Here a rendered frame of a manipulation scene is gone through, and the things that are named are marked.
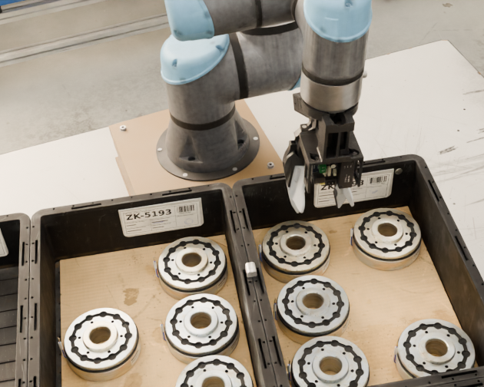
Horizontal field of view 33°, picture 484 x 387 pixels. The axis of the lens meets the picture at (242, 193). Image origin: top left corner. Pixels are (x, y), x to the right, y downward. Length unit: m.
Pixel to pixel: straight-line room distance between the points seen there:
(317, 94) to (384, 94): 0.80
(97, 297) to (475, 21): 2.36
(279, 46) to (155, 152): 0.32
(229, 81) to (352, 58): 0.43
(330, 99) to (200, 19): 0.18
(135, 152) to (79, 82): 1.57
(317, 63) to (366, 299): 0.41
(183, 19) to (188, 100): 0.39
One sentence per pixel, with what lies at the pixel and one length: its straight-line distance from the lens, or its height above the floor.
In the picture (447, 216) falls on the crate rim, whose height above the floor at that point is 0.93.
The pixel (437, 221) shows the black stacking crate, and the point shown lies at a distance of 1.23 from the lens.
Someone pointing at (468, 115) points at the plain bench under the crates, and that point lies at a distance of 1.75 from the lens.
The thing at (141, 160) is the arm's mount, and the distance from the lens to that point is 1.50.
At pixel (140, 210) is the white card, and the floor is 0.91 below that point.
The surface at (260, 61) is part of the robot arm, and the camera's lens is 1.36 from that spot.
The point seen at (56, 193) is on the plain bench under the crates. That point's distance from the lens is 1.61.
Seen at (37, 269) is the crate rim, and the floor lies 0.93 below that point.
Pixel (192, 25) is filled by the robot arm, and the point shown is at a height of 1.25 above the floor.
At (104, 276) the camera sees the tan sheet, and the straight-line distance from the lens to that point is 1.28.
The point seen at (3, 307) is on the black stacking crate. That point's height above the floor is 0.83.
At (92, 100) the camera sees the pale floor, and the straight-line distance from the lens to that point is 2.97.
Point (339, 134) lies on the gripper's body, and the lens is 1.01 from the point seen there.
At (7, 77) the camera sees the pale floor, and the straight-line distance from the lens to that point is 3.18.
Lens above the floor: 1.79
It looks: 45 degrees down
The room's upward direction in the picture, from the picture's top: 4 degrees counter-clockwise
